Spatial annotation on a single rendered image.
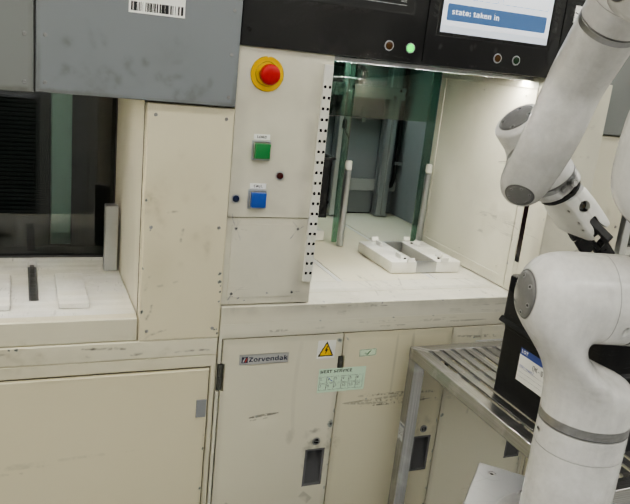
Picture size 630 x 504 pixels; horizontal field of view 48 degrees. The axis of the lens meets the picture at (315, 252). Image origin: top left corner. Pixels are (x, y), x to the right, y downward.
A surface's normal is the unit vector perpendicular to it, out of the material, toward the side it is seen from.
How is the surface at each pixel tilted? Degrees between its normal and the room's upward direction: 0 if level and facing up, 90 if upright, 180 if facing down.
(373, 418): 90
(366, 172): 90
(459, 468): 90
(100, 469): 90
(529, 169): 114
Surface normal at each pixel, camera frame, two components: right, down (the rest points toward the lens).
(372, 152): 0.37, 0.28
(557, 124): -0.17, 0.07
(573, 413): -0.57, 0.15
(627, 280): 0.14, -0.45
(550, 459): -0.83, 0.06
